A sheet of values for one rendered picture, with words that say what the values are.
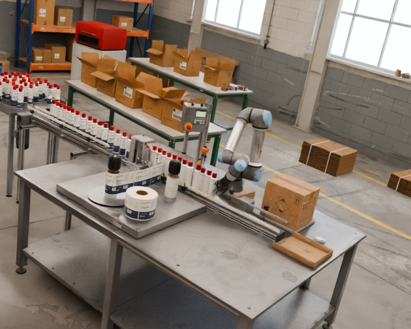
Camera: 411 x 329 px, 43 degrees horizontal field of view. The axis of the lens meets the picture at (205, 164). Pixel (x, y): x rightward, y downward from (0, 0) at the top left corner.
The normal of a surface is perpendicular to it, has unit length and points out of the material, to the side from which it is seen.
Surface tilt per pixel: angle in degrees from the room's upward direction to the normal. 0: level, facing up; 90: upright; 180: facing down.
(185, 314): 0
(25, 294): 0
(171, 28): 90
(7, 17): 90
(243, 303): 0
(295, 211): 90
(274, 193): 90
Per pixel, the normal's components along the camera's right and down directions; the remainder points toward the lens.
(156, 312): 0.18, -0.92
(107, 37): 0.80, 0.33
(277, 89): -0.72, 0.13
